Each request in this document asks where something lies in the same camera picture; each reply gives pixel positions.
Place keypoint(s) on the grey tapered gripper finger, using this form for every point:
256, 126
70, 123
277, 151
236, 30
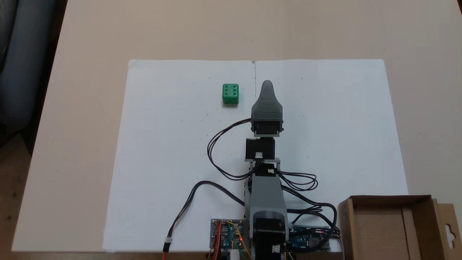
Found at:
267, 92

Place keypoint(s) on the green dice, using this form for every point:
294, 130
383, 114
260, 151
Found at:
230, 93

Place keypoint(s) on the white paper sheet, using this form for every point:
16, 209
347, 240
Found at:
173, 144
335, 126

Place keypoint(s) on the blue circuit board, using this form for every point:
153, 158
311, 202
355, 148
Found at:
306, 240

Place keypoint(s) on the white plug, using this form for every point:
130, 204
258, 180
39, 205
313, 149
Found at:
235, 255

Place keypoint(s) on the brown cardboard box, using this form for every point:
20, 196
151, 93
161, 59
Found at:
382, 231

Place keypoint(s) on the dark grey chair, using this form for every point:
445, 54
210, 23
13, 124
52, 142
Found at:
21, 72

